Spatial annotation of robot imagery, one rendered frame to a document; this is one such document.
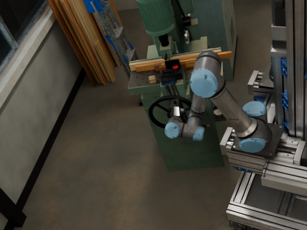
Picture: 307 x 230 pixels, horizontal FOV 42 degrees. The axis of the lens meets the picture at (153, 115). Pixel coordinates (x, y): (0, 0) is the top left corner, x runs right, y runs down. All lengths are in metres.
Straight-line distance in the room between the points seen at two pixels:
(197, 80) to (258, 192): 1.23
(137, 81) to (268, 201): 1.12
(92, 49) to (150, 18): 1.70
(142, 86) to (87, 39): 1.46
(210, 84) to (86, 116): 2.38
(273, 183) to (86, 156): 1.87
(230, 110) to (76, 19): 2.28
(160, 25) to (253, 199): 1.24
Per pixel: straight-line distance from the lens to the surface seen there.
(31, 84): 3.60
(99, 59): 4.02
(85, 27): 3.87
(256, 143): 1.93
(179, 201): 3.02
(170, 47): 2.49
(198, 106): 2.02
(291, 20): 1.82
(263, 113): 2.02
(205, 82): 1.68
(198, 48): 2.89
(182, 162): 3.09
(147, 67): 2.64
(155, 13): 2.31
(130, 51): 3.58
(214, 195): 3.00
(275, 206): 2.67
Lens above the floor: 2.50
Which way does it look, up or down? 43 degrees down
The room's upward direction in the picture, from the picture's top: 20 degrees counter-clockwise
